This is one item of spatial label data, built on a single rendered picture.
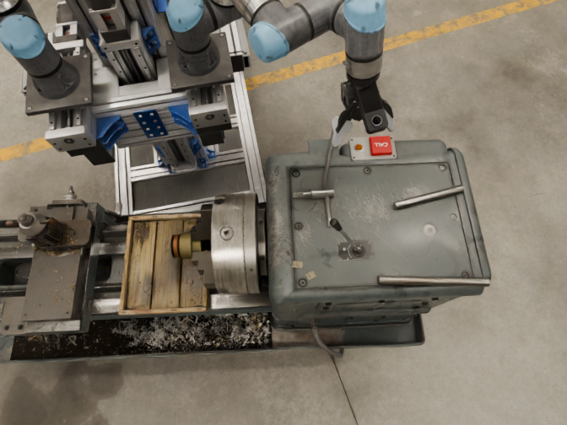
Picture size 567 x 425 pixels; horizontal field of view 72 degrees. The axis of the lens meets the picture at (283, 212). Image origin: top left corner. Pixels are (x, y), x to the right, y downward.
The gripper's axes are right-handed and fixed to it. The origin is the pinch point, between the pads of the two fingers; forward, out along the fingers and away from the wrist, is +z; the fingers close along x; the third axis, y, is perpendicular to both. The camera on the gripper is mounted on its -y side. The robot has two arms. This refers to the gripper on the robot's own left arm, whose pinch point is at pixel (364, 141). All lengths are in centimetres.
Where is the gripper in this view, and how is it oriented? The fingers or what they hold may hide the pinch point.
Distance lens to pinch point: 102.1
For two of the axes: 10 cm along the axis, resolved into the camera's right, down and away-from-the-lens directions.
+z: 1.4, 5.4, 8.3
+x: -9.6, 2.6, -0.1
